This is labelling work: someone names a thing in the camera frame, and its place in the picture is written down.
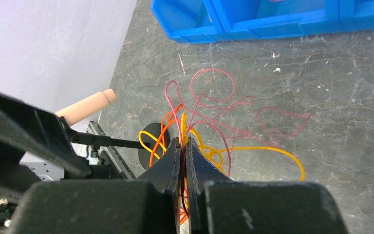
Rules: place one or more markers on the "middle blue plastic bin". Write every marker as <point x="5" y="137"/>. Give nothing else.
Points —
<point x="276" y="19"/>

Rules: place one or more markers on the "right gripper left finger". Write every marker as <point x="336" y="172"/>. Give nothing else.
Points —
<point x="146" y="205"/>

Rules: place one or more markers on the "pink microphone on black stand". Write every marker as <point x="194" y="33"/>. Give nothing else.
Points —
<point x="114" y="124"/>

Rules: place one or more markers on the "blue plastic bin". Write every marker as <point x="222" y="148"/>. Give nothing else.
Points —
<point x="189" y="21"/>
<point x="351" y="15"/>
<point x="276" y="19"/>

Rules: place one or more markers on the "right blue plastic bin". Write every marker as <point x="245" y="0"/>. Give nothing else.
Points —
<point x="351" y="15"/>

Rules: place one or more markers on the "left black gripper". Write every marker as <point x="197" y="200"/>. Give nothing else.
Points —
<point x="28" y="129"/>

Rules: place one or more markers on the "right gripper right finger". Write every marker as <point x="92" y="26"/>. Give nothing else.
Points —
<point x="220" y="205"/>

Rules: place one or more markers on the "left blue plastic bin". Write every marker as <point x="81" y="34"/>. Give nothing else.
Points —
<point x="189" y="21"/>

